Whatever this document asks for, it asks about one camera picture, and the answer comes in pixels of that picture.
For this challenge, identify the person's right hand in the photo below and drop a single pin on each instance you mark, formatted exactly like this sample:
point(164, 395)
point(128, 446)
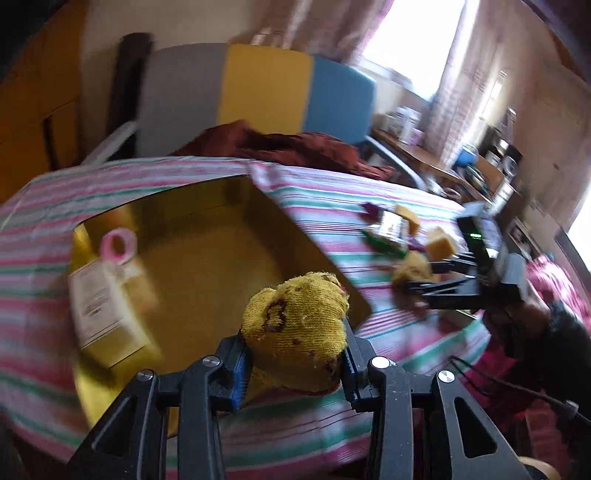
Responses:
point(531, 318)

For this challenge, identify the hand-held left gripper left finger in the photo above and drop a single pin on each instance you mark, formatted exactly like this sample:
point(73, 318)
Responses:
point(240, 374)

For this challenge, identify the yellow sponge block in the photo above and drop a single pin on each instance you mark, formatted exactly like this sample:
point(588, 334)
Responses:
point(408, 219)
point(441, 244)

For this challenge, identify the grey yellow blue chair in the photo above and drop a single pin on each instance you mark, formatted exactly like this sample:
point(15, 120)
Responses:
point(263, 87)

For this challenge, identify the yellow knitted cloth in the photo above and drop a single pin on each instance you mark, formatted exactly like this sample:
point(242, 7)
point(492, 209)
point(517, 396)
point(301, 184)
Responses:
point(295, 323)
point(411, 272)

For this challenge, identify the blue container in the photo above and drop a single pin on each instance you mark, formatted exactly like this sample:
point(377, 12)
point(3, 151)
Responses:
point(466, 156)

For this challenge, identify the purple white box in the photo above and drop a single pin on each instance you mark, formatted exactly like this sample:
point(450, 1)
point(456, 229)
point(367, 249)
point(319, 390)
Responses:
point(417, 136)

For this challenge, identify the wooden wardrobe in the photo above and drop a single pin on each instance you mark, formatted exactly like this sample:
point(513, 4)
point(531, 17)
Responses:
point(27, 115)

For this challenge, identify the pink green striped tablecloth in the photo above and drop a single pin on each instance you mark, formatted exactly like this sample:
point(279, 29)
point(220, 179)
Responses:
point(323, 207)

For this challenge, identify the green yellow carton box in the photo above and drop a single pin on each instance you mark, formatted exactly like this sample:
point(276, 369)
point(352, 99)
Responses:
point(92, 304)

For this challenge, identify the person's pink clothing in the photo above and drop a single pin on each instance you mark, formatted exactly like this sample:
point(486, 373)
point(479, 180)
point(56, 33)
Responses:
point(503, 383)

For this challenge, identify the pink hair roller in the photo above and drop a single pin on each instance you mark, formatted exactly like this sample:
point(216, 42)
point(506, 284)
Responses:
point(108, 254)

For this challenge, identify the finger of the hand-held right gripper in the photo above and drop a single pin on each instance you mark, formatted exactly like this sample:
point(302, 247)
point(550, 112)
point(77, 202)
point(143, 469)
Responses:
point(448, 295)
point(457, 265)

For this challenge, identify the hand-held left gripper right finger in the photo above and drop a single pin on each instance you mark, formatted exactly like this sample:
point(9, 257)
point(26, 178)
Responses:
point(349, 369)

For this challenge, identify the purple packet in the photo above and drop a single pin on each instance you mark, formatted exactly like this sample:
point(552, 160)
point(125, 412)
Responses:
point(415, 244)
point(371, 209)

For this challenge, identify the patterned curtain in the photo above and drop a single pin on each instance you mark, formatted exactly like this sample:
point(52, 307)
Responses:
point(461, 83)

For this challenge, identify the wooden desk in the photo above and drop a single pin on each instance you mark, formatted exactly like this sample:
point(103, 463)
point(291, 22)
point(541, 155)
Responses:
point(415, 157)

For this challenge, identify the black rolled mat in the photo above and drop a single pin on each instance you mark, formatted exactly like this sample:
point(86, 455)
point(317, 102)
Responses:
point(129, 78)

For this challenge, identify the window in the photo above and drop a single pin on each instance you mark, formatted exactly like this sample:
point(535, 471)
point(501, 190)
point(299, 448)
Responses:
point(406, 41)

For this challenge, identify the gold metal tray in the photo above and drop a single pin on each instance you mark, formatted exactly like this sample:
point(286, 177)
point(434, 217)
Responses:
point(207, 258)

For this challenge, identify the dark red jacket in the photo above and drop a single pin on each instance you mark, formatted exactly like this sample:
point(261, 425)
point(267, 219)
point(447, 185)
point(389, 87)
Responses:
point(300, 147)

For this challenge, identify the person's right forearm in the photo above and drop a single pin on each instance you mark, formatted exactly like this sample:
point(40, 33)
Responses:
point(570, 350)

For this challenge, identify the green white snack packet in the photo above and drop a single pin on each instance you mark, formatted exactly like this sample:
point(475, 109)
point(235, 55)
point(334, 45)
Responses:
point(388, 228)

